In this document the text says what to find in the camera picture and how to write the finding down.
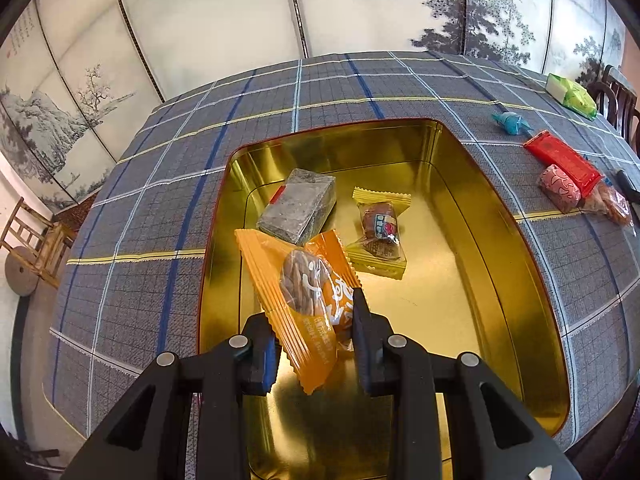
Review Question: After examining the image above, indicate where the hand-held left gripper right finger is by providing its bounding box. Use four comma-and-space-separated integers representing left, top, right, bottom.
350, 285, 583, 480

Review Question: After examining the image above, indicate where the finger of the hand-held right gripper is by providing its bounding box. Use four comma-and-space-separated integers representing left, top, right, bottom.
614, 169, 640, 195

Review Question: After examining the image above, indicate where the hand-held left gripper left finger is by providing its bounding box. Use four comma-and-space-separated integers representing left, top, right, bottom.
60, 312, 281, 480

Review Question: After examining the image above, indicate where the pink patterned snack packet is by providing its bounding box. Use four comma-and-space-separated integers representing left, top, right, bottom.
538, 164, 583, 214

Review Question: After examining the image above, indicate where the red snack packet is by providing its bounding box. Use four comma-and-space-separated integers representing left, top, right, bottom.
523, 130, 603, 196

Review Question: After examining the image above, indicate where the gold tin box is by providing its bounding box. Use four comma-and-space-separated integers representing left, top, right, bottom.
196, 118, 572, 480

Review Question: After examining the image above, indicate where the small clear orange snack packet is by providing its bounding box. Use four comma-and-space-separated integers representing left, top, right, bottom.
582, 180, 637, 236

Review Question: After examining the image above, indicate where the dark wooden chair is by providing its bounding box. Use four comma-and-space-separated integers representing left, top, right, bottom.
587, 64, 640, 153

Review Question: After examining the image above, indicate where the green snack packet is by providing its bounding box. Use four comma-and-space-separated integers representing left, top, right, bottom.
544, 73, 598, 121

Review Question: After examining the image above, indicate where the yellow snack packet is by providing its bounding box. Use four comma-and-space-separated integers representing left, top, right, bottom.
345, 186, 412, 281

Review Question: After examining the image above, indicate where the teal wrapped candy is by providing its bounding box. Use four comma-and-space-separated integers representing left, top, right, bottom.
491, 111, 532, 137

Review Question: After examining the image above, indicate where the grey wrapped snack block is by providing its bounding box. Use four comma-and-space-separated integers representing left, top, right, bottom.
256, 167, 337, 247

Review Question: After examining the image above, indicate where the light wooden chair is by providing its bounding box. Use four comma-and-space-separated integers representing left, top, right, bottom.
0, 196, 76, 291

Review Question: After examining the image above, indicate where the dark wooden stool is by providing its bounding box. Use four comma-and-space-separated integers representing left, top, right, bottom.
0, 425, 61, 473

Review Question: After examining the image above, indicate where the round stone disc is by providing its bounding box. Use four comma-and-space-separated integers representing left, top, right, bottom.
5, 246, 38, 297

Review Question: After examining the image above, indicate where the painted folding screen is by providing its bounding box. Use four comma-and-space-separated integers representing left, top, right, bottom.
0, 0, 631, 213

